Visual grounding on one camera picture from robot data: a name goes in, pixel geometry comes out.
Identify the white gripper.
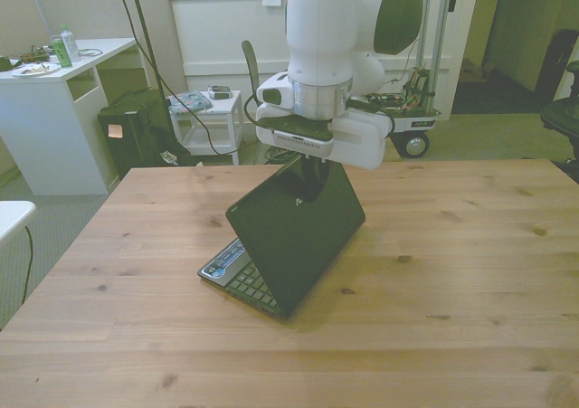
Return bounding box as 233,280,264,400
302,108,395,202

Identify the black glossy netbook laptop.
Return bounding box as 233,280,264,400
196,154,366,321

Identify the wheeled robot cart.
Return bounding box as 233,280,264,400
361,0,458,160

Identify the small white side table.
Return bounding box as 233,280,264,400
167,89,246,166

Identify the floral patterned cloth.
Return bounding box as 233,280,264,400
167,90,214,116

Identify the black bag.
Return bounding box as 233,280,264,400
143,124,200,168

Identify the black computer tower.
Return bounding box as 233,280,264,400
96,100,151,179

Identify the black tripod stand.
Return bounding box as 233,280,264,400
106,0,182,165

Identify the black office chair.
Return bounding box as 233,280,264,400
539,29,579,167

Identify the white desk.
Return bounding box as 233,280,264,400
0,36,151,197

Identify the clear plastic bottle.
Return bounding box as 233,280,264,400
60,24,82,63

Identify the green drink can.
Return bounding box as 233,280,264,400
50,34,73,70

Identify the white plate with food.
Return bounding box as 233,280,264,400
12,62,62,78

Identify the white rounded table edge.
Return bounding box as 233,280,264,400
0,200,38,251

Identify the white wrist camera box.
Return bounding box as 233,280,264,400
254,103,337,161

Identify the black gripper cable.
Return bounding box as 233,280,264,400
243,92,272,132

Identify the black floor cable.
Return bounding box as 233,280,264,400
19,225,35,312

